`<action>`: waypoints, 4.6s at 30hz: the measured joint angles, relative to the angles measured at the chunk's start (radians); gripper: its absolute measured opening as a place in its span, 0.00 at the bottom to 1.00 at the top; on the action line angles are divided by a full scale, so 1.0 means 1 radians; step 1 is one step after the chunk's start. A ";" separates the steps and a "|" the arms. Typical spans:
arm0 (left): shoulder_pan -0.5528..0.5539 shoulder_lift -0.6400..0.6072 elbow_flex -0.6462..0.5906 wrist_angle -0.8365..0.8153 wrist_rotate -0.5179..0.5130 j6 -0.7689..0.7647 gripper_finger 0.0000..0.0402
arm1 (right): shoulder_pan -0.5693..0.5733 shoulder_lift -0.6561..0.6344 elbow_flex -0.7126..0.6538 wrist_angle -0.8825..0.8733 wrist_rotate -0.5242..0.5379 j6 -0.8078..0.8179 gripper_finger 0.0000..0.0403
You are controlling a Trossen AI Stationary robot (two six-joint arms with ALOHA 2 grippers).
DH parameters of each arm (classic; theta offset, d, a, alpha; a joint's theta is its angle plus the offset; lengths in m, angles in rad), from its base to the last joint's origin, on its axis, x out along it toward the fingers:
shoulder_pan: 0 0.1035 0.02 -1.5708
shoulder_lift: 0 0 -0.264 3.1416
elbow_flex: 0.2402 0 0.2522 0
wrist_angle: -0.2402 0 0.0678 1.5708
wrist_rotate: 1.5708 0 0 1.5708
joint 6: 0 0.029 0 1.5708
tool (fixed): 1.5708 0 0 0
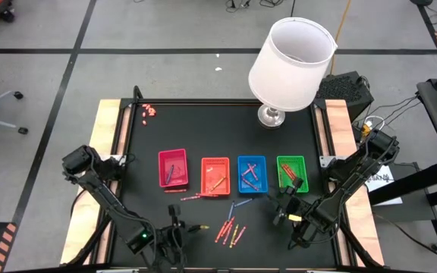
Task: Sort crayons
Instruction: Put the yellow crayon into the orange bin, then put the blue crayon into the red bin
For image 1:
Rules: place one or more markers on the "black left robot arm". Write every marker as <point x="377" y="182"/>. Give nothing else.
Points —
<point x="104" y="197"/>

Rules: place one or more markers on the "blue plastic basket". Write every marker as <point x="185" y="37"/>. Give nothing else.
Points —
<point x="262" y="186"/>

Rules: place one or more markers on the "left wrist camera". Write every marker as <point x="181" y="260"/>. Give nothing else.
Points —
<point x="174" y="212"/>

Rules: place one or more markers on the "green plastic basket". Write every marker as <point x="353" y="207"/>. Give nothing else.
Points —
<point x="304" y="165"/>

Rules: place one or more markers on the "yellow power plug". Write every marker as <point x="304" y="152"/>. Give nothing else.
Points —
<point x="366" y="130"/>

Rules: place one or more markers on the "printed white paper sheet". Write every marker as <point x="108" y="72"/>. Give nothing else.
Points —
<point x="387" y="189"/>

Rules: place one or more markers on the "orange plastic basket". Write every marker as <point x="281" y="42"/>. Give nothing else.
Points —
<point x="212" y="167"/>

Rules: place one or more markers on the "pink-red plastic basket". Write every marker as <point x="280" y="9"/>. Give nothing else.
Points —
<point x="180" y="159"/>

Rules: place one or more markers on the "black perforated box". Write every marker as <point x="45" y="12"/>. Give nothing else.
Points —
<point x="345" y="93"/>

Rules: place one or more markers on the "pink crayon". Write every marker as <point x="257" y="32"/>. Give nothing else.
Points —
<point x="250" y="184"/>
<point x="228" y="234"/>
<point x="247" y="171"/>
<point x="240" y="235"/>
<point x="254" y="175"/>
<point x="190" y="197"/>

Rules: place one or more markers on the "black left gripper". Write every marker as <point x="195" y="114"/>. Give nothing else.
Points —
<point x="173" y="234"/>

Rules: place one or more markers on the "white shade table lamp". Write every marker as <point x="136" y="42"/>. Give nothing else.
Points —
<point x="290" y="68"/>

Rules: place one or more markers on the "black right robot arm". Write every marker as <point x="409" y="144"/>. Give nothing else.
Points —
<point x="351" y="170"/>

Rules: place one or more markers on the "wooden side board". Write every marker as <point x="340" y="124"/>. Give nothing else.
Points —
<point x="106" y="125"/>
<point x="340" y="125"/>

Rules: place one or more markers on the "orange crayon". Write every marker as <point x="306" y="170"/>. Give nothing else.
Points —
<point x="227" y="226"/>
<point x="280" y="178"/>
<point x="208" y="195"/>
<point x="221" y="231"/>
<point x="175" y="190"/>
<point x="288" y="171"/>
<point x="284" y="172"/>
<point x="293" y="171"/>

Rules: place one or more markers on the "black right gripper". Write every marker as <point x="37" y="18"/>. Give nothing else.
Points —
<point x="293" y="208"/>

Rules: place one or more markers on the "blue crayon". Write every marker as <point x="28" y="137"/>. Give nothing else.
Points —
<point x="244" y="202"/>
<point x="170" y="174"/>
<point x="231" y="210"/>

